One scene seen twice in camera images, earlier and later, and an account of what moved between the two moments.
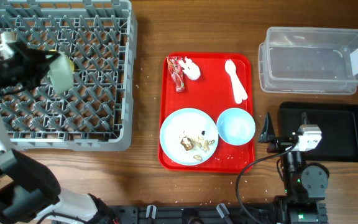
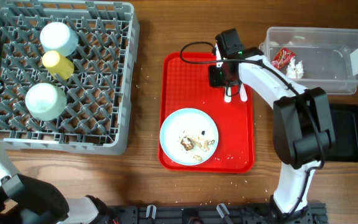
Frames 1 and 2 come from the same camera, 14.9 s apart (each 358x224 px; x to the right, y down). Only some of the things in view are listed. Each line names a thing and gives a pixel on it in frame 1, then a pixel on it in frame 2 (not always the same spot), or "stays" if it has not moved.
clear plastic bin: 314,61 stays
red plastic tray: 212,82 stays
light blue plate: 188,136 stays
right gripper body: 280,144 to 217,76
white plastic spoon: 237,93 to 227,98
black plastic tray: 344,126 stays
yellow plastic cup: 61,66 stays
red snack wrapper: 174,63 to 282,58
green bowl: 61,73 to 46,101
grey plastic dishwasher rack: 99,39 stays
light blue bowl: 235,126 to 57,37
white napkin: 191,69 to 294,70
